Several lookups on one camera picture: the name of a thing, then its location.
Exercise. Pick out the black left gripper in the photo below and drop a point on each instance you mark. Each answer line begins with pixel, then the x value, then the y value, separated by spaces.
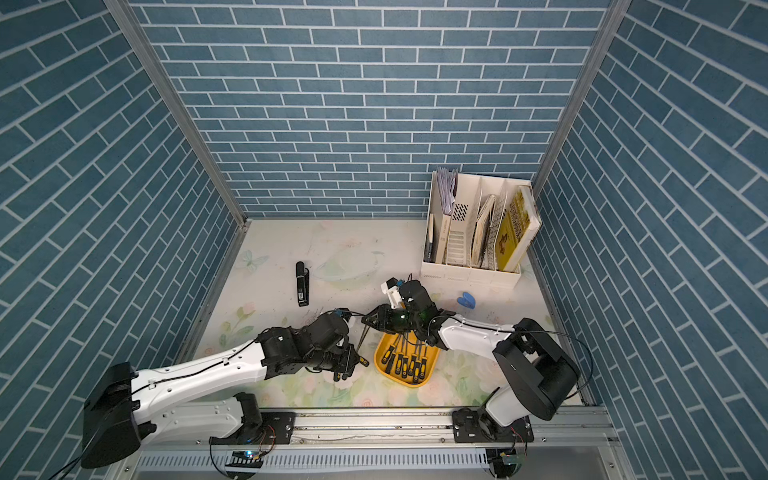
pixel 347 364

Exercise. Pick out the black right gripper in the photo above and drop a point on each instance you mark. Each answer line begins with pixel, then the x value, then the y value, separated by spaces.
pixel 384 318

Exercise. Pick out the lone angled file tool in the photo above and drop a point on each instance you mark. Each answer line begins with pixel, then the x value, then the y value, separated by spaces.
pixel 362 345

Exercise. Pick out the file tool yellow black handle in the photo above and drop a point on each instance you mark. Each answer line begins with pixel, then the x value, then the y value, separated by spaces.
pixel 388 357

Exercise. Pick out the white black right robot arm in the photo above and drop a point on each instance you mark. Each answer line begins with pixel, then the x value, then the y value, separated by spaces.
pixel 539 374

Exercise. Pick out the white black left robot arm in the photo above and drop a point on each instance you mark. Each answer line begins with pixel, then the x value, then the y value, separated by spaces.
pixel 124 407

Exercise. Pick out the yellow plastic storage tray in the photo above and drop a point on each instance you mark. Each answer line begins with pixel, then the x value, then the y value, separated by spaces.
pixel 432 357

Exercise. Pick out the white perforated file organizer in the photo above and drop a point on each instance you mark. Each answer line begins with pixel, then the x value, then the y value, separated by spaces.
pixel 448 240

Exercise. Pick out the small blue object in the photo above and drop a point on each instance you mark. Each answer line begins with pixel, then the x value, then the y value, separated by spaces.
pixel 466 300

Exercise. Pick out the purple striped papers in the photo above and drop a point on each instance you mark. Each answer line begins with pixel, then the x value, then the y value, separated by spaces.
pixel 446 184

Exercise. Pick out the yellow cover book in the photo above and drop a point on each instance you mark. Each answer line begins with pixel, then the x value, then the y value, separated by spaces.
pixel 519 225

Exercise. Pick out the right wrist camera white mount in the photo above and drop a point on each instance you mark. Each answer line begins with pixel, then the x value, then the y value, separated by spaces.
pixel 391 288

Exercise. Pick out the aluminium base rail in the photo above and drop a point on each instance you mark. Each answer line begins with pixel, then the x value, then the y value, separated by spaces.
pixel 396 443

